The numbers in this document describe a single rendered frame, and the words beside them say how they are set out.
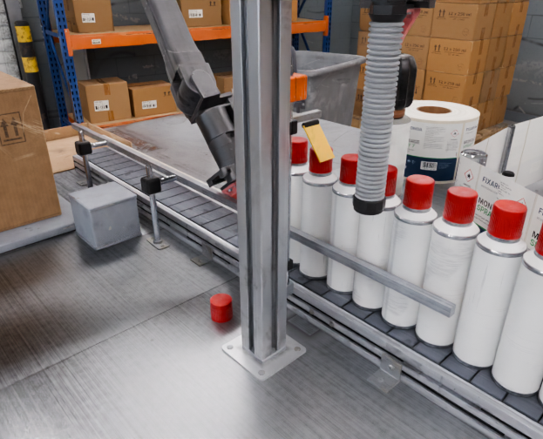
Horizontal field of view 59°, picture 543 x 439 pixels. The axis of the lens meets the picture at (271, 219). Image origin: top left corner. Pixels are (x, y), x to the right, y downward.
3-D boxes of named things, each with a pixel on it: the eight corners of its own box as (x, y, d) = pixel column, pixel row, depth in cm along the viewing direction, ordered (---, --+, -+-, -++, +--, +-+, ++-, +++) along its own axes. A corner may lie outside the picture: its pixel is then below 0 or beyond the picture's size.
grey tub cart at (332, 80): (295, 146, 418) (299, 28, 375) (362, 160, 385) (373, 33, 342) (230, 177, 354) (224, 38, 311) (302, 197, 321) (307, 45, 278)
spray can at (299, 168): (315, 260, 80) (322, 140, 71) (290, 269, 77) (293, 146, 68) (297, 246, 84) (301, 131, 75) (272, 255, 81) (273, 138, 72)
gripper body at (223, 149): (271, 161, 85) (253, 124, 85) (227, 178, 78) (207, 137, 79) (253, 174, 90) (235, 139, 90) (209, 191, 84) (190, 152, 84)
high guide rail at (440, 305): (453, 314, 56) (456, 305, 55) (448, 319, 55) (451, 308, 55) (75, 127, 127) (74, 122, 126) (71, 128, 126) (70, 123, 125)
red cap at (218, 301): (206, 317, 74) (205, 300, 73) (220, 307, 77) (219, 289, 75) (223, 326, 72) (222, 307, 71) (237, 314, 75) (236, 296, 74)
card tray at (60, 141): (133, 154, 143) (132, 142, 141) (44, 176, 127) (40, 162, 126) (90, 133, 163) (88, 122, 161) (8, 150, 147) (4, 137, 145)
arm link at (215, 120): (188, 119, 85) (200, 104, 81) (220, 111, 89) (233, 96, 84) (205, 154, 85) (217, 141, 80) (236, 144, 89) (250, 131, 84)
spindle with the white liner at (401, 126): (410, 205, 99) (431, 53, 86) (383, 219, 94) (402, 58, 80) (374, 192, 105) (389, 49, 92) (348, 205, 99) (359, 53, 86)
